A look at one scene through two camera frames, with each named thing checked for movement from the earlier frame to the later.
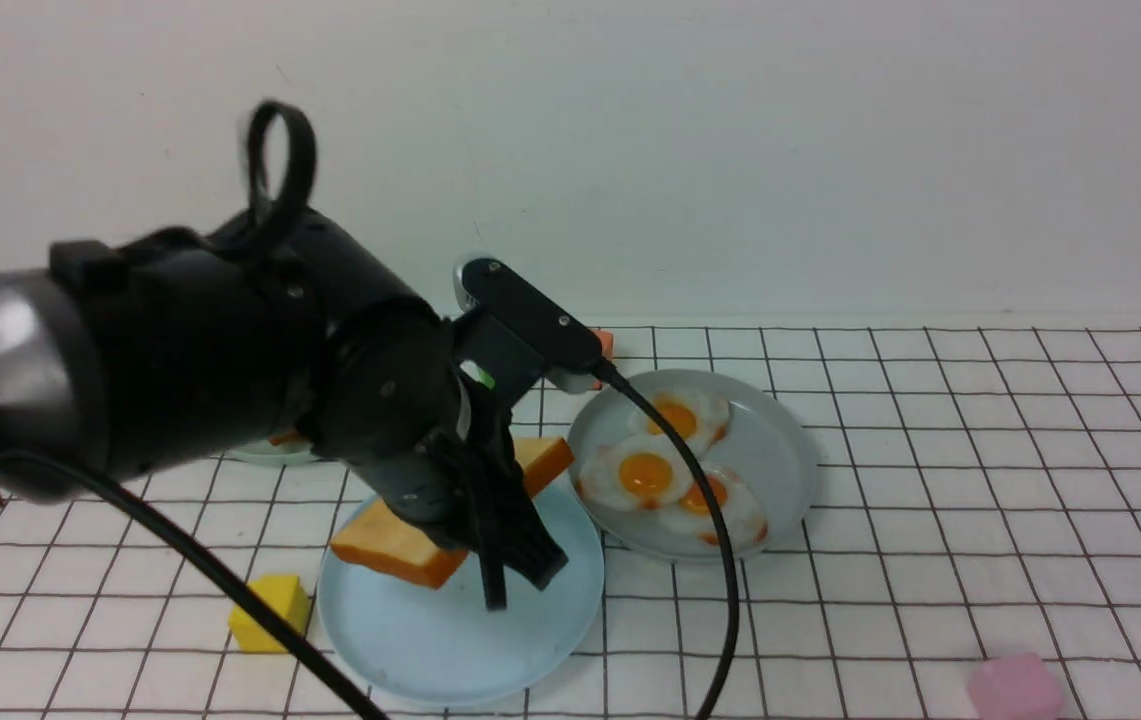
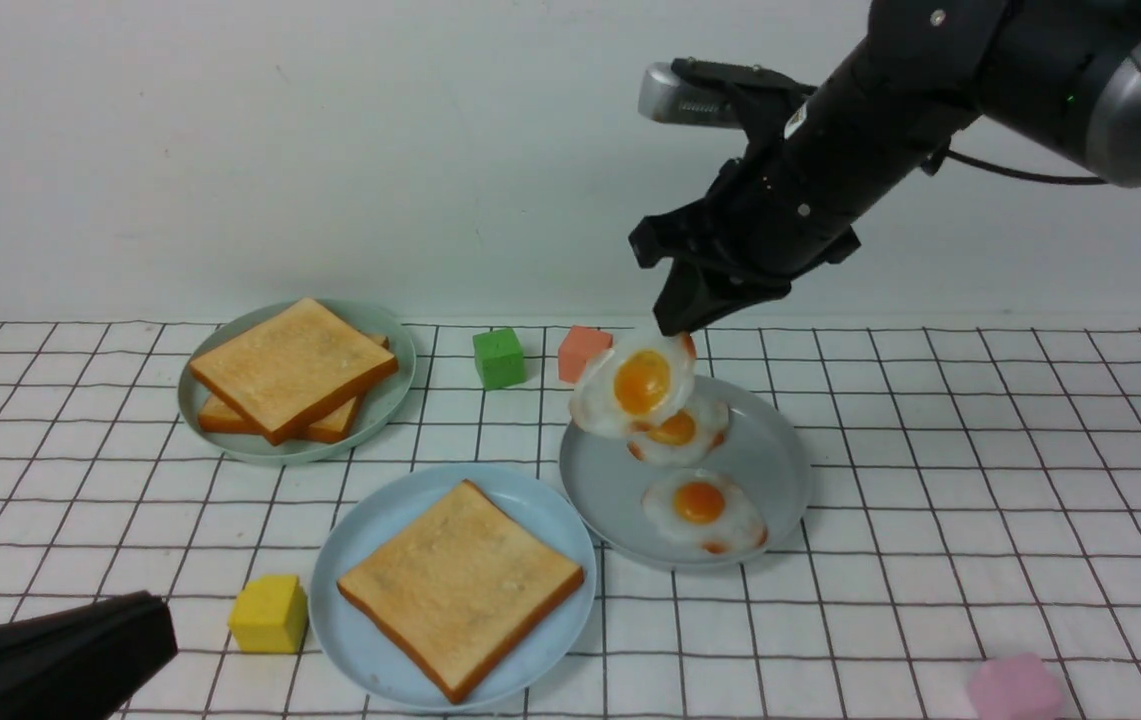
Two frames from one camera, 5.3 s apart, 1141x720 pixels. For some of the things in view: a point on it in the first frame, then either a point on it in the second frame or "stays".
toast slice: x=379 y=535 → x=458 y=588
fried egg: x=699 y=420 stays
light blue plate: x=411 y=642 stays
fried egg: x=637 y=472 → x=640 y=382
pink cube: x=1015 y=687 stays
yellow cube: x=287 y=593 stays
